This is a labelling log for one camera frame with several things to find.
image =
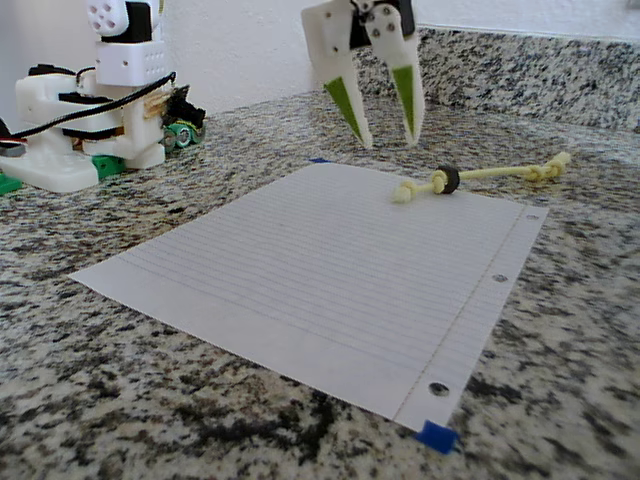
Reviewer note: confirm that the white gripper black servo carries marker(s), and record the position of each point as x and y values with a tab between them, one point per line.
327	37

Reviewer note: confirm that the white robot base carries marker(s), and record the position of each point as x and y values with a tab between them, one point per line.
50	170

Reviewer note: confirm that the blue tape piece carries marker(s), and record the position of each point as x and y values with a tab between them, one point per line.
320	161
437	436

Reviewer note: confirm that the motor controller board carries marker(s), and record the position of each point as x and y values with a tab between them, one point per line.
182	112

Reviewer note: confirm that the lined white paper sheet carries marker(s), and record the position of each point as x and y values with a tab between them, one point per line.
300	280

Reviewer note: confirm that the green clamp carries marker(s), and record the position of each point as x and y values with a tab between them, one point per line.
107	167
9	185

